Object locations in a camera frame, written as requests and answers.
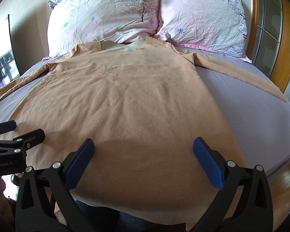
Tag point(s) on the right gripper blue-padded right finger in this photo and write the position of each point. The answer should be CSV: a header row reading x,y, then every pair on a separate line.
x,y
243,201

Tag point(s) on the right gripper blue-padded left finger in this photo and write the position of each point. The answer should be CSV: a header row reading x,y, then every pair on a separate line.
x,y
44,201

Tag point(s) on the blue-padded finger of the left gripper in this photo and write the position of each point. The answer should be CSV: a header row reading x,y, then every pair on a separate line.
x,y
31,139
7,126

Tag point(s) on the tan long-sleeve shirt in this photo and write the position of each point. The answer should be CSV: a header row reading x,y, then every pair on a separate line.
x,y
143,108

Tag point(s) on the window with hanging clothes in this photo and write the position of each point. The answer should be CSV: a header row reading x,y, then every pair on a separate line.
x,y
8,67

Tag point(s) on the lavender bed sheet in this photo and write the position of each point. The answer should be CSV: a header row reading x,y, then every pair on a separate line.
x,y
260,123

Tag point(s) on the left floral pink pillow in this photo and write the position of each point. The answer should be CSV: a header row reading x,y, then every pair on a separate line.
x,y
74,22

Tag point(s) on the floral pink pillow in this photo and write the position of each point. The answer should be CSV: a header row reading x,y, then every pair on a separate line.
x,y
74,22
190,24

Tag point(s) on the right floral pink pillow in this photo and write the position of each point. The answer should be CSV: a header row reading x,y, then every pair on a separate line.
x,y
190,24

